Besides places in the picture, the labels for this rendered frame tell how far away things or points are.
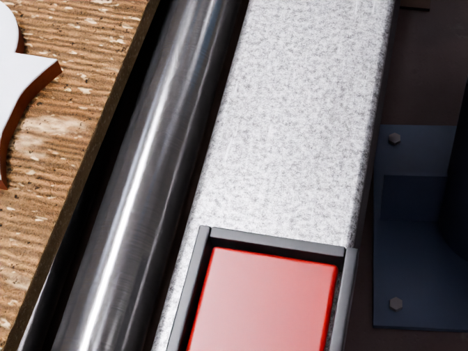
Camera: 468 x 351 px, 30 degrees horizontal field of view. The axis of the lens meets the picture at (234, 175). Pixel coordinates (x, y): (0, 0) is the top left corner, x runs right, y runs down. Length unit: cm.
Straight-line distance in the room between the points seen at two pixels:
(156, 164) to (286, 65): 9
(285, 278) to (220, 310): 3
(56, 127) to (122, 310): 10
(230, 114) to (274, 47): 5
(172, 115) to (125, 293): 10
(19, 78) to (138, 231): 10
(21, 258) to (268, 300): 12
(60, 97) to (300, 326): 18
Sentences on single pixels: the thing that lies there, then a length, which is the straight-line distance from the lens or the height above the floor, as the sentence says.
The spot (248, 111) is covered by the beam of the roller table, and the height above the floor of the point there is 91.
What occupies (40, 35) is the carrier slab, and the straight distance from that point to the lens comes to 50.
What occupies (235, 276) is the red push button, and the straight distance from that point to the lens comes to 40.
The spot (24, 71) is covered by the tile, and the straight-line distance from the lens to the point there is 47.
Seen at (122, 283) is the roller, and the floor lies 92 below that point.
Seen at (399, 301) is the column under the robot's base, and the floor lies 2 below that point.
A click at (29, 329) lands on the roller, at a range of 44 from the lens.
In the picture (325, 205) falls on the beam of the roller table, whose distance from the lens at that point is 44.
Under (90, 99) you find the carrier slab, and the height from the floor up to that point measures 94.
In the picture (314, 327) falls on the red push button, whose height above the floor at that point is 93.
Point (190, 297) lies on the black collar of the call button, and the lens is 40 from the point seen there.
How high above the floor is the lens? 129
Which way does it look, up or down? 58 degrees down
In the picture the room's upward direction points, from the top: 10 degrees counter-clockwise
